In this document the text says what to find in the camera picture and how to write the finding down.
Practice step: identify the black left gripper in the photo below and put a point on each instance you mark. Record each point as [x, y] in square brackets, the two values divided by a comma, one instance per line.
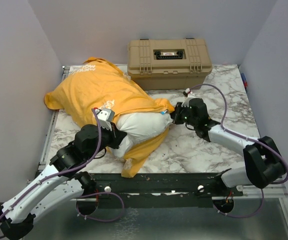
[117, 136]

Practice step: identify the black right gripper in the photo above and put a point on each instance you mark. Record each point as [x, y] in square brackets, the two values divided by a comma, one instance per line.
[175, 113]

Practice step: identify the white pillow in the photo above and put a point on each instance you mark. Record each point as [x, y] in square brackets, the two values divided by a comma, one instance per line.
[140, 127]

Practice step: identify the orange Mickey Mouse pillowcase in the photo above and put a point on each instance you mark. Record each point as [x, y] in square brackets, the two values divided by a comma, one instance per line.
[101, 84]

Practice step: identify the tan plastic toolbox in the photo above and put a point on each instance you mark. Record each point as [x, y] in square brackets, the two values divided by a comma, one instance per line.
[168, 64]

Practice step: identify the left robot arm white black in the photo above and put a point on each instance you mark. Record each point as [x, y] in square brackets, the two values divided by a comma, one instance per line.
[61, 180]

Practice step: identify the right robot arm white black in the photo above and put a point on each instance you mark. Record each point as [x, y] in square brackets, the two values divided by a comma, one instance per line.
[262, 160]

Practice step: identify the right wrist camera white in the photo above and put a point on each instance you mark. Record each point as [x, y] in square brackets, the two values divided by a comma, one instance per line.
[188, 94]

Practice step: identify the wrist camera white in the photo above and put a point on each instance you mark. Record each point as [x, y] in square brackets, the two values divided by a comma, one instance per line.
[188, 94]
[105, 117]

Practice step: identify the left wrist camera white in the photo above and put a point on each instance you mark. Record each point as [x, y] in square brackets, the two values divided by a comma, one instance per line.
[105, 117]

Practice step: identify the blue red object at wall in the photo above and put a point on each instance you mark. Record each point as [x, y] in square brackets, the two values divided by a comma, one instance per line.
[245, 83]

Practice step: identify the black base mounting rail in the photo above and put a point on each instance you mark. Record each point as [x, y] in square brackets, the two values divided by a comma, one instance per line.
[156, 190]

